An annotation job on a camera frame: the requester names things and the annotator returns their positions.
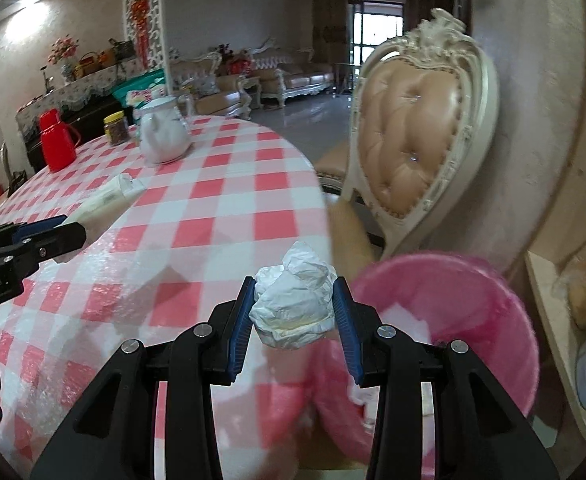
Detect long white carton box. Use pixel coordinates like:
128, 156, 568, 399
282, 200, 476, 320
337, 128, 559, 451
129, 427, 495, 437
64, 174, 147, 228

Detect flower vase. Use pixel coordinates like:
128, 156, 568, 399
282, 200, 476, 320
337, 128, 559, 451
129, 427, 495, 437
49, 35, 80, 81

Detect red thermos jug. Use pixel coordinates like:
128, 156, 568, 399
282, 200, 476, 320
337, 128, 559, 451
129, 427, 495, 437
39, 109, 81, 173

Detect brown curtain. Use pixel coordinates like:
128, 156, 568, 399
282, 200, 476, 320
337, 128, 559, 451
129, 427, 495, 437
312, 0, 349, 63

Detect green snack bag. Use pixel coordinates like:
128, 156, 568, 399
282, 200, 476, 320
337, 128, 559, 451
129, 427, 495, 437
112, 71, 166, 126

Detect clear bag of food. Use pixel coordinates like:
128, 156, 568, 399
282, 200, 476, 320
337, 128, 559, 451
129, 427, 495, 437
553, 247, 586, 331

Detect white ceramic teapot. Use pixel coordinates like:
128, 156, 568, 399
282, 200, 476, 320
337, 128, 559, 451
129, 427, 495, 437
138, 95, 192, 165

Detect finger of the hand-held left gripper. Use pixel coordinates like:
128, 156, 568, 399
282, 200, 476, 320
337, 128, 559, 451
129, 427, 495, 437
0, 214, 70, 257
2, 221, 87, 274

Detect white paper wad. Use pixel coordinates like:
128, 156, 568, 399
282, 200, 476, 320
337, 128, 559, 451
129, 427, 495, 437
249, 240, 339, 351

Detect pink lined trash bin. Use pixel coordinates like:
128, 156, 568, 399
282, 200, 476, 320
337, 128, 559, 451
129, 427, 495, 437
313, 252, 541, 466

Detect cream carved sofa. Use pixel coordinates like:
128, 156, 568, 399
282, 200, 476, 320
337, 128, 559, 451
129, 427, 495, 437
250, 45, 341, 108

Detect white lattice partition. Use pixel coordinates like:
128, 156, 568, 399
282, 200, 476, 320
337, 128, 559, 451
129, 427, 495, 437
123, 0, 166, 73

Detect red knot wall hanging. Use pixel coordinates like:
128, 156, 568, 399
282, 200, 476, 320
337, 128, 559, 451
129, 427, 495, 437
132, 0, 150, 68

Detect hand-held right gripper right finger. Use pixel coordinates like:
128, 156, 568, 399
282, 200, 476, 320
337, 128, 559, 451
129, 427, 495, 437
331, 276, 560, 480

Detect balcony glass door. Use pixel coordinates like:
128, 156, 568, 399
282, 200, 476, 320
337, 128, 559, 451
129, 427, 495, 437
347, 0, 405, 68

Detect yellow lid glass jar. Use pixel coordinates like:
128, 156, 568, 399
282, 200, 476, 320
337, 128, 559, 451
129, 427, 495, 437
104, 111, 128, 147

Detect floral lace piano cover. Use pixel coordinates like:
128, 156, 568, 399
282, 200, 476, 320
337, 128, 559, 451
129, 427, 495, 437
16, 67, 134, 126

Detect cream tufted dining chair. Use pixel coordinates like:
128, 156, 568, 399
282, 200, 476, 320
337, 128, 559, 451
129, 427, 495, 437
315, 7, 501, 261

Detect cream carved armchair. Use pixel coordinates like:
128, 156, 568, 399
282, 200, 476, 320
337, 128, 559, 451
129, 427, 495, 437
170, 50, 254, 116

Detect black upright piano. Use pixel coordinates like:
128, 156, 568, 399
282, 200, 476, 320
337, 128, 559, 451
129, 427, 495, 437
16, 67, 139, 173

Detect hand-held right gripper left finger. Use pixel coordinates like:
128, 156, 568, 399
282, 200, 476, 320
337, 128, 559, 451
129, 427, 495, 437
30, 275, 258, 480

